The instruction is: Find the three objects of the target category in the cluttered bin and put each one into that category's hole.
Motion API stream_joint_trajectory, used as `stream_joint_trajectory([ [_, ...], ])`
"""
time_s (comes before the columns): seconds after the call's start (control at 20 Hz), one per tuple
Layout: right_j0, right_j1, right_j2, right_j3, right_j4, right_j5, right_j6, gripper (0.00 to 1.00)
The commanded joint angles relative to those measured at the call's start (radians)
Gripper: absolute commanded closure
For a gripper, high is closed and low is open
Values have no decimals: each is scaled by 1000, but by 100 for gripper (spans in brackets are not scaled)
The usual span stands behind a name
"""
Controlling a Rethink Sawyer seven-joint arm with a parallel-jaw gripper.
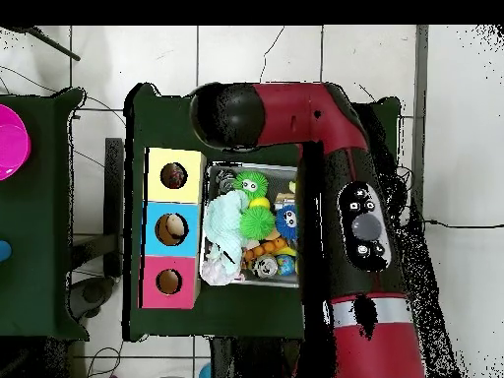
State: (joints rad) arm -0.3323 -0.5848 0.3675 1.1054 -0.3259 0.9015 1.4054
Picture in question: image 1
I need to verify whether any shallow grey mesh bin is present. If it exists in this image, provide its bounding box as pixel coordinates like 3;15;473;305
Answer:
200;160;300;288

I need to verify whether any wooden box with three holes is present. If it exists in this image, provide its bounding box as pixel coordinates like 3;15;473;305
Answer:
139;147;208;310

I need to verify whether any green spiky googly-eyed ball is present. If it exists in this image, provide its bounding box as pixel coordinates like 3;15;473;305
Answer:
232;170;270;200

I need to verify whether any mint knitted cloth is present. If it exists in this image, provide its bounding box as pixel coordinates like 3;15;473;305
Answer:
202;190;251;277

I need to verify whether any blue spiky googly-eyed ball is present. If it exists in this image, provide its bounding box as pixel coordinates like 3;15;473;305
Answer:
275;204;299;241

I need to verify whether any crushed silver can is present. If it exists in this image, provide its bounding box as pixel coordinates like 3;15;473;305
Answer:
251;254;279;279

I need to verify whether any globe print ball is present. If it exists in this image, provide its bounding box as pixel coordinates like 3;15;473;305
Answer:
275;254;296;277

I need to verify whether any white crumpled paper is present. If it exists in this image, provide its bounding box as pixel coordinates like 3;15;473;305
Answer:
200;255;245;286

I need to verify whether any dark green table cloth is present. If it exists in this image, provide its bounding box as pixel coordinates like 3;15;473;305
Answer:
0;88;90;340
123;82;403;342

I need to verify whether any black upright panel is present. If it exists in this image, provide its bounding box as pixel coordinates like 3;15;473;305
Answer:
103;137;125;277

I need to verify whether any grey stand foot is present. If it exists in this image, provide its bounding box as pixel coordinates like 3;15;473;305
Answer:
68;275;115;320

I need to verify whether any pink plastic bowl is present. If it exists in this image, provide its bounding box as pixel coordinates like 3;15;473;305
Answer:
0;103;32;182

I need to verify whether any dark rod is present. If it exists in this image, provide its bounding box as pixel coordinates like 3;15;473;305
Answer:
11;25;82;62

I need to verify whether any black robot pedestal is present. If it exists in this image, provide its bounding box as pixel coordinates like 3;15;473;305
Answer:
210;336;304;378

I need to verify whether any black power cable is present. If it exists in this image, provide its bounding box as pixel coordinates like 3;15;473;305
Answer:
424;219;504;231

